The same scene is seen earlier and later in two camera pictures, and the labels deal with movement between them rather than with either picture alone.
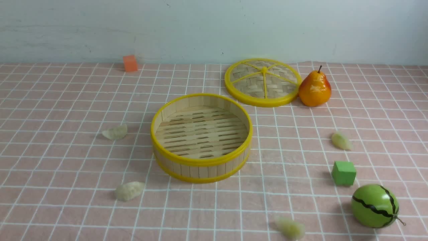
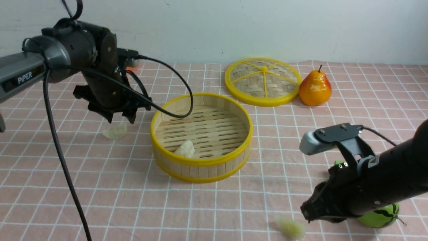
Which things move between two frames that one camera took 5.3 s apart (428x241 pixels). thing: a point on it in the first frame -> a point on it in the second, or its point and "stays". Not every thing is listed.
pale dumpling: [129, 190] -> [187, 149]
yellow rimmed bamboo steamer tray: [201, 138] stays
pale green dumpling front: [291, 230] stays
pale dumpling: [116, 133] stays
